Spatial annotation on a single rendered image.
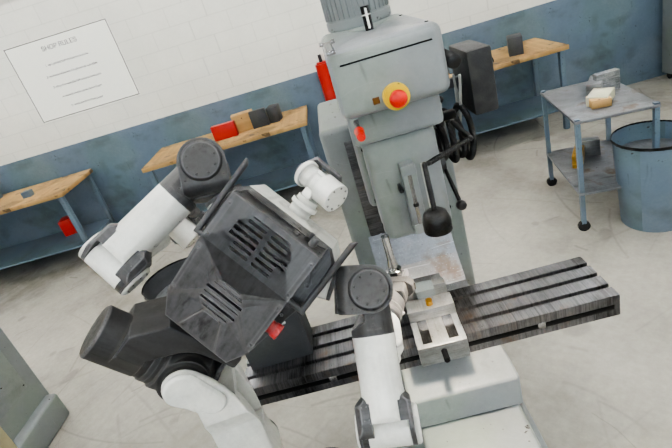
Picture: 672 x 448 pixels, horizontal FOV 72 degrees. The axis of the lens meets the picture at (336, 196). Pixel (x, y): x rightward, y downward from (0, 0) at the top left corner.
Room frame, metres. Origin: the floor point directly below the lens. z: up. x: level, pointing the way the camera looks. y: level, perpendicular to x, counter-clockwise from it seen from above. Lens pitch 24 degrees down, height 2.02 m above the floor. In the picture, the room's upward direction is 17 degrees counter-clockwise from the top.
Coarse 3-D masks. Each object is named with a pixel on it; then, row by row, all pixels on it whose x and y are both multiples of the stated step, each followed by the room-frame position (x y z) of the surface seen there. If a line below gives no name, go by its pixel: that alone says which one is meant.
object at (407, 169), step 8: (408, 160) 1.15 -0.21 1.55; (400, 168) 1.12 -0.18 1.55; (408, 168) 1.12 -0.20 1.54; (408, 176) 1.12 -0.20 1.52; (416, 176) 1.12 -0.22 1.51; (408, 184) 1.12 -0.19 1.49; (416, 184) 1.12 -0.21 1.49; (408, 192) 1.12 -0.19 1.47; (416, 192) 1.12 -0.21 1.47; (408, 200) 1.12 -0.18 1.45; (416, 200) 1.12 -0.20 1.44; (408, 208) 1.15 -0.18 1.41; (416, 208) 1.12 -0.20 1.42; (416, 216) 1.12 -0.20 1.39; (416, 224) 1.12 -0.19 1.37; (416, 232) 1.12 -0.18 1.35
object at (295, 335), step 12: (288, 324) 1.25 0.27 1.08; (300, 324) 1.25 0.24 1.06; (288, 336) 1.25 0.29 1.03; (300, 336) 1.25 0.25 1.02; (312, 336) 1.33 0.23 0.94; (264, 348) 1.26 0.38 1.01; (276, 348) 1.26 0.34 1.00; (288, 348) 1.26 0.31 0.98; (300, 348) 1.25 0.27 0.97; (312, 348) 1.26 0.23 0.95; (252, 360) 1.26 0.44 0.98; (264, 360) 1.26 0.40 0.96; (276, 360) 1.26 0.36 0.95; (288, 360) 1.26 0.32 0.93
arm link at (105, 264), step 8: (96, 248) 0.89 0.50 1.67; (104, 248) 0.89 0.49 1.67; (160, 248) 1.03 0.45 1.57; (88, 256) 0.89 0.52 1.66; (96, 256) 0.88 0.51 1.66; (104, 256) 0.88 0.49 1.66; (112, 256) 0.88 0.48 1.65; (152, 256) 1.01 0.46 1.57; (88, 264) 0.89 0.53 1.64; (96, 264) 0.88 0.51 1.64; (104, 264) 0.87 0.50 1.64; (112, 264) 0.87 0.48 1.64; (120, 264) 0.88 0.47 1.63; (96, 272) 0.89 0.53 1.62; (104, 272) 0.87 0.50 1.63; (112, 272) 0.87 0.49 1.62; (112, 280) 0.86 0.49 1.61; (120, 280) 0.86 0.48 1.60; (120, 288) 0.86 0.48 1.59
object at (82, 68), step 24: (96, 24) 5.60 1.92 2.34; (24, 48) 5.66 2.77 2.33; (48, 48) 5.64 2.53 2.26; (72, 48) 5.62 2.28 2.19; (96, 48) 5.61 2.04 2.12; (24, 72) 5.67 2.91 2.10; (48, 72) 5.65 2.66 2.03; (72, 72) 5.63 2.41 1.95; (96, 72) 5.62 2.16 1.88; (120, 72) 5.60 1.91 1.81; (48, 96) 5.66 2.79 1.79; (72, 96) 5.64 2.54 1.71; (96, 96) 5.62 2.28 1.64; (120, 96) 5.61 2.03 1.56; (48, 120) 5.67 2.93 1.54
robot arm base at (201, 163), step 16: (192, 144) 0.92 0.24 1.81; (208, 144) 0.92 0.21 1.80; (176, 160) 0.91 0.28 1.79; (192, 160) 0.91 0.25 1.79; (208, 160) 0.91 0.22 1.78; (224, 160) 0.91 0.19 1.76; (192, 176) 0.89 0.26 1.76; (208, 176) 0.89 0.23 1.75; (224, 176) 0.90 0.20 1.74; (192, 192) 0.89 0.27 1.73; (208, 192) 0.90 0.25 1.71
